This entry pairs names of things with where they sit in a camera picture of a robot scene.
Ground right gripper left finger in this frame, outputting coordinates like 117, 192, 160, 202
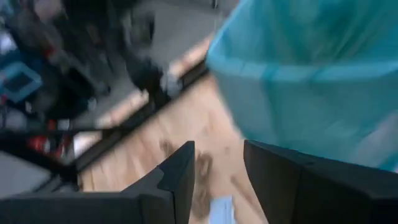
0, 140, 196, 224

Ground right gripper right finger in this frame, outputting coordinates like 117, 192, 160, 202
243, 139, 398, 224

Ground white plastic wrapper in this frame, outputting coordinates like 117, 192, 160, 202
208, 195, 236, 224

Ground teal plastic trash bag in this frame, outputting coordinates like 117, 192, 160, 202
205, 0, 398, 174

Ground black table frame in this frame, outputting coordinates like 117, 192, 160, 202
73, 60, 210, 174

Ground tablet screen with pale frame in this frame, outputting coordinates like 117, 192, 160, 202
0, 61, 44, 104

